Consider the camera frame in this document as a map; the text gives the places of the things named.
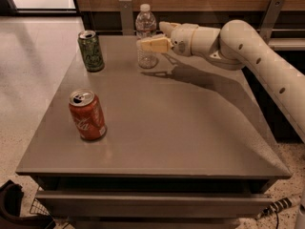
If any grey drawer front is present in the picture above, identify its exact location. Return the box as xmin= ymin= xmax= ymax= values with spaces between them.
xmin=36 ymin=191 xmax=271 ymax=219

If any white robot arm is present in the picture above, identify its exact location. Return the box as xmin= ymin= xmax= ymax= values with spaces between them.
xmin=136 ymin=20 xmax=305 ymax=141

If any striped cable on floor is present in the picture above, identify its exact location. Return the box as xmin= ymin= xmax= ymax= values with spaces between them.
xmin=255 ymin=193 xmax=303 ymax=221

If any right metal wall bracket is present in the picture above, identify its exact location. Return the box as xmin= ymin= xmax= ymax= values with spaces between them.
xmin=259 ymin=0 xmax=286 ymax=43

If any wire mesh basket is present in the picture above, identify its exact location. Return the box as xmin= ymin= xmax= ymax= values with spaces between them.
xmin=30 ymin=197 xmax=50 ymax=216

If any metal wall bracket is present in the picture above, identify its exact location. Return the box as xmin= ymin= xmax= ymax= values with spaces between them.
xmin=119 ymin=0 xmax=134 ymax=35
xmin=259 ymin=0 xmax=286 ymax=43

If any dark robot base part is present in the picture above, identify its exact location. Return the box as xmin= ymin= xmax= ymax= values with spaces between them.
xmin=0 ymin=180 xmax=55 ymax=229

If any red cola can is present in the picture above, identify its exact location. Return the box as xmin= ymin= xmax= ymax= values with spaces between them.
xmin=69 ymin=89 xmax=107 ymax=140

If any clear plastic water bottle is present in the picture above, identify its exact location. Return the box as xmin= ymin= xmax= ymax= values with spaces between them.
xmin=135 ymin=4 xmax=158 ymax=70

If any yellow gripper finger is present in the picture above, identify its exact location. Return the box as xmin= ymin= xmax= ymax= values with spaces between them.
xmin=136 ymin=34 xmax=173 ymax=53
xmin=159 ymin=21 xmax=179 ymax=37

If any left metal wall bracket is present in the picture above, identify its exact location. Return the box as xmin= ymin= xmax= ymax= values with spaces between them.
xmin=119 ymin=0 xmax=134 ymax=35

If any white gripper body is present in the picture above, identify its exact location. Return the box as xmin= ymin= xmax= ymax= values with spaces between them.
xmin=171 ymin=24 xmax=220 ymax=57

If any green soda can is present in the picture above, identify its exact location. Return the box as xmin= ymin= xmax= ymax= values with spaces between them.
xmin=77 ymin=30 xmax=105 ymax=72

